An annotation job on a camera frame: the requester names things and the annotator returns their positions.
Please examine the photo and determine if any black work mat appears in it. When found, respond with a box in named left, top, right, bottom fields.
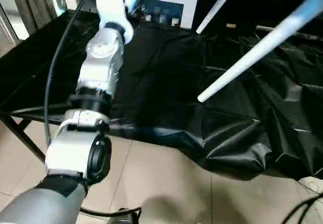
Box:
left=0, top=9, right=323, bottom=182

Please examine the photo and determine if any grey curtain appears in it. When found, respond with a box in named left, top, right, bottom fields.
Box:
left=10, top=0, right=62, bottom=33

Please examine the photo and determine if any black piano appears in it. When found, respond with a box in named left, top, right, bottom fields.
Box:
left=191, top=0, right=323, bottom=41

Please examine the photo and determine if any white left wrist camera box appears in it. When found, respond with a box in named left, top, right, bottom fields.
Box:
left=92, top=0, right=135, bottom=42

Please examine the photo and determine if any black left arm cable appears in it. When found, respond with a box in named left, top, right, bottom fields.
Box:
left=43, top=0, right=96, bottom=147

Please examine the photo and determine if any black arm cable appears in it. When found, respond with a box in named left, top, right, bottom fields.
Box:
left=284, top=195, right=323, bottom=224
left=43, top=0, right=96, bottom=147

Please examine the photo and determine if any black folding table frame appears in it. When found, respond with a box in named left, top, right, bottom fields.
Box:
left=0, top=112, right=48, bottom=164

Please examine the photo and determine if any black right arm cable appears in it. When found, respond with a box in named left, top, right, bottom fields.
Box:
left=284, top=195, right=323, bottom=224

